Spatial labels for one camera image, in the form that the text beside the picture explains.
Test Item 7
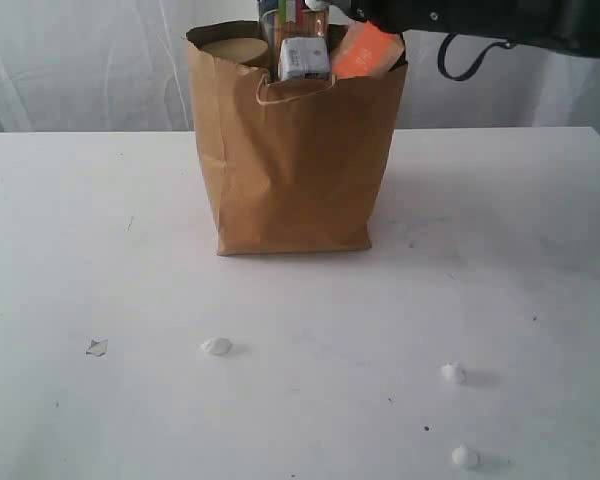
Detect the brown paper shopping bag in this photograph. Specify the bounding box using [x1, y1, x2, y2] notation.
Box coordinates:
[186, 21, 408, 256]

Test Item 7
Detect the white and blue carton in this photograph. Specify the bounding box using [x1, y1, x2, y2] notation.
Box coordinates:
[278, 37, 331, 81]

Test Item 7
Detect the brown pouch with orange label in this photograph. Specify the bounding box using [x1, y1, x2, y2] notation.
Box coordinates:
[330, 22, 405, 79]

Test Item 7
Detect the nut jar with gold lid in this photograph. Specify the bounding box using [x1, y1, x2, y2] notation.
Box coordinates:
[200, 37, 270, 68]

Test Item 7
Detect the spaghetti packet dark blue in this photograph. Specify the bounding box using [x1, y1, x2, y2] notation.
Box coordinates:
[257, 0, 329, 78]

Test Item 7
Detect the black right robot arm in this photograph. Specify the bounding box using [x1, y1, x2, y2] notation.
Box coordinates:
[332, 0, 600, 59]

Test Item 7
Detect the small white crumpled scrap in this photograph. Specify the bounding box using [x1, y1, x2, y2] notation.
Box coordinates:
[201, 337, 233, 356]

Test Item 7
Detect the white crumpled scrap right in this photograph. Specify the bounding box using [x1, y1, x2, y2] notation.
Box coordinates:
[440, 362, 467, 384]

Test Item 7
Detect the clear plastic scrap on table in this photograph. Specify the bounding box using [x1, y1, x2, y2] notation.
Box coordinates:
[85, 339, 108, 357]

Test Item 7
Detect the white scrap near front edge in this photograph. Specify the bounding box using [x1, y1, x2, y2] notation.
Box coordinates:
[451, 445, 480, 470]

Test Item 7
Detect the white fabric backdrop curtain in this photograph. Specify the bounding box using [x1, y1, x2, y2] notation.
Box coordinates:
[0, 1, 600, 133]

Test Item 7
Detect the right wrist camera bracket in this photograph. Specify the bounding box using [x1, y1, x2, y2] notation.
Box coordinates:
[304, 0, 330, 11]

